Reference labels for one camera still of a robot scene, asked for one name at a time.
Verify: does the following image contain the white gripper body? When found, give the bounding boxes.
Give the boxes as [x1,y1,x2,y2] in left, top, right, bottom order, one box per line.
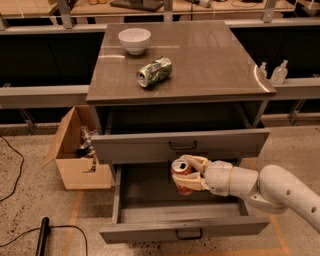
[204,161,233,196]

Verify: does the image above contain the black cylindrical floor plug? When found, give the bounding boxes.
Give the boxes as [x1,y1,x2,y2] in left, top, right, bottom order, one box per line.
[35,217,50,256]

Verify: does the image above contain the white ceramic bowl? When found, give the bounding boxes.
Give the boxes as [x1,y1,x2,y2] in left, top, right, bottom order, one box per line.
[118,28,151,55]

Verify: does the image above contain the red coke can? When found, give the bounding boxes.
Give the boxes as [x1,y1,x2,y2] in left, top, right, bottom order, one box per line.
[171,158,194,196]

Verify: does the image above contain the black floor cable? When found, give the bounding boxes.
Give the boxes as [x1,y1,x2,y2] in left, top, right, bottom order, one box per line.
[0,135,25,204]

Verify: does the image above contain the grey drawer cabinet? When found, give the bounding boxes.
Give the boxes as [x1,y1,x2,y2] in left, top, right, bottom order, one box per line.
[87,21,275,136]

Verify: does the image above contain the grey open drawer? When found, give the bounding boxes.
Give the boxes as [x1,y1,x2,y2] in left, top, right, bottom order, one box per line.
[92,129,269,164]
[100,163,269,243]

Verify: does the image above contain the green crushed soda can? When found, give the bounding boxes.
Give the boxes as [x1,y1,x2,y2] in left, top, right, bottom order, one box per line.
[136,57,173,88]

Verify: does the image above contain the crumpled wrappers in box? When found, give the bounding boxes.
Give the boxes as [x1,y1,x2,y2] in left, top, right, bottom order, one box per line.
[77,125,97,173]

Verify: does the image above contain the small clear pump bottle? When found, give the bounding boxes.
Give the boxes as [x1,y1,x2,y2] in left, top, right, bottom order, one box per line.
[259,62,267,78]

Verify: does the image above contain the open cardboard box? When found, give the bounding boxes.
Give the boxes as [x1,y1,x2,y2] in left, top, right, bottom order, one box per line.
[43,105,114,190]

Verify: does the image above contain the clear sanitizer pump bottle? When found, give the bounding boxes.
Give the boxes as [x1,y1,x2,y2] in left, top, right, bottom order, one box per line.
[270,60,288,84]

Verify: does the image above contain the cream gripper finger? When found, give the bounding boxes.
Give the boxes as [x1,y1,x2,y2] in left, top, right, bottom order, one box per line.
[182,155,211,174]
[172,173,209,191]

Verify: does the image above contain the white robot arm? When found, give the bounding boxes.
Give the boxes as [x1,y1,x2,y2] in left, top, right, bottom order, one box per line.
[171,155,320,233]

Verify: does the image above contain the grey upper open drawer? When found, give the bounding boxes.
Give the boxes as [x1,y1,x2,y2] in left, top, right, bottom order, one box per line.
[92,129,269,164]

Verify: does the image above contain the grey metal railing shelf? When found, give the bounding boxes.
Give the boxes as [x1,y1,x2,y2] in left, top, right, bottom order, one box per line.
[0,85,89,109]

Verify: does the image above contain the grey lower open drawer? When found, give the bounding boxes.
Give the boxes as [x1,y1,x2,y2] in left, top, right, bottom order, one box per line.
[100,163,269,243]

